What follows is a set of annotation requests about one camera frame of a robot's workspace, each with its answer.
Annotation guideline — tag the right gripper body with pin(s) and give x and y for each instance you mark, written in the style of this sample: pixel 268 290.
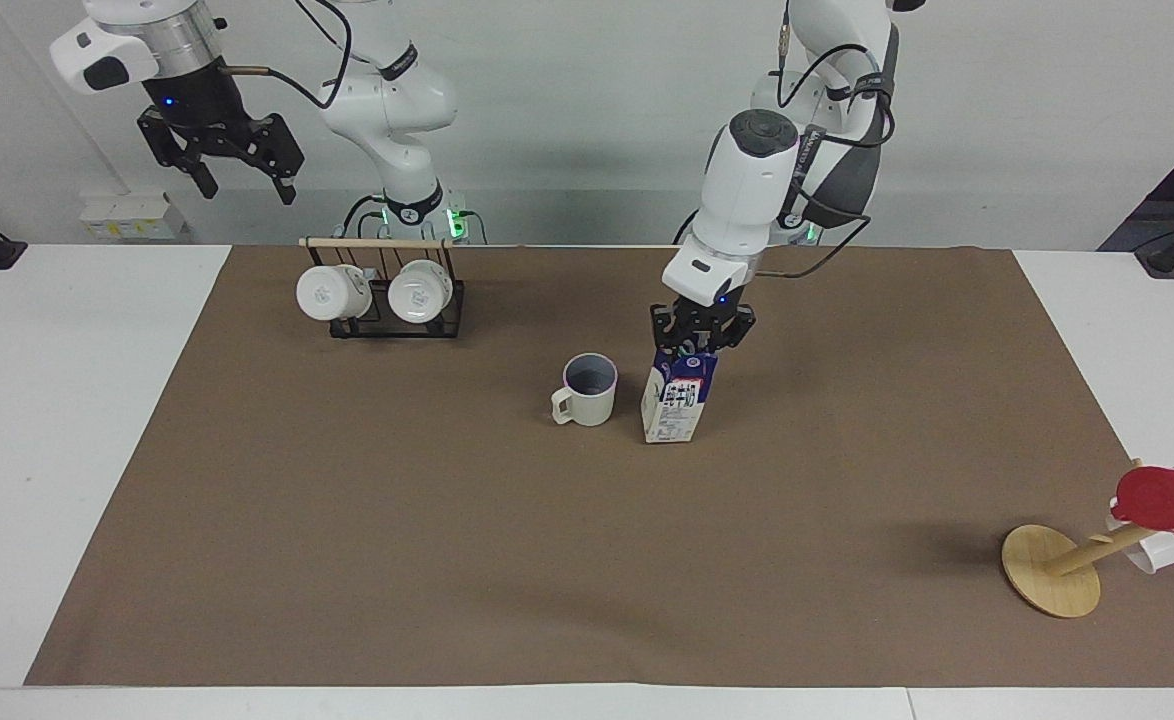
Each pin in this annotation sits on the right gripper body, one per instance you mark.
pixel 199 98

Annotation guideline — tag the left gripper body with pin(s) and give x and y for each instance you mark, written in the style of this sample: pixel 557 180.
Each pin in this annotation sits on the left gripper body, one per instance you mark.
pixel 711 306

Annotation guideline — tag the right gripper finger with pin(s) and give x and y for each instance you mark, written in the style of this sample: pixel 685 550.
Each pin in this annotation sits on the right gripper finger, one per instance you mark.
pixel 273 150
pixel 175 148

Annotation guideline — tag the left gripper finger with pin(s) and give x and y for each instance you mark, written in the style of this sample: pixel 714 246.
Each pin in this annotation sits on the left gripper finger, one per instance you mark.
pixel 665 328
pixel 735 328

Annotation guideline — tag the white and blue milk carton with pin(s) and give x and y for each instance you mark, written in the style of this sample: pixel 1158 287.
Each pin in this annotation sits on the white and blue milk carton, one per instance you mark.
pixel 678 400

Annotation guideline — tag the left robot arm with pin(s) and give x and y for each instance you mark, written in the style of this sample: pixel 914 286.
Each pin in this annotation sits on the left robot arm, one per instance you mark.
pixel 752 190

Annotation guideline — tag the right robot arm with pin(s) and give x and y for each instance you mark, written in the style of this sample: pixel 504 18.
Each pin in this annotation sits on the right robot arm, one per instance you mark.
pixel 402 100

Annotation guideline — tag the wooden cup tree stand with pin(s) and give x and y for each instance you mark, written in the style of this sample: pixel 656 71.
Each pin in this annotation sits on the wooden cup tree stand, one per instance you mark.
pixel 1047 570

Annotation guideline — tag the red plastic cup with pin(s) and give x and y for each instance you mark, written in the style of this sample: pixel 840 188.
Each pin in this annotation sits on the red plastic cup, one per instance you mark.
pixel 1167 498

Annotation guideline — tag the white cup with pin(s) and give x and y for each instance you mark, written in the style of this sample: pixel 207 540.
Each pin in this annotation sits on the white cup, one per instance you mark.
pixel 1152 552

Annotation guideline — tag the white socket box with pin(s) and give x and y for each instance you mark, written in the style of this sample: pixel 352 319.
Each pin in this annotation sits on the white socket box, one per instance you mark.
pixel 132 218

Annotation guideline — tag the cream mug with grey inside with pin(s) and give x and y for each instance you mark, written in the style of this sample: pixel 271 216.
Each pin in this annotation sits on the cream mug with grey inside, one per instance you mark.
pixel 589 395

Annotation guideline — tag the white hanging mug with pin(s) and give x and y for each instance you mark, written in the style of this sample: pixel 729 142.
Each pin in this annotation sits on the white hanging mug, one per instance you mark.
pixel 418 292
pixel 327 292

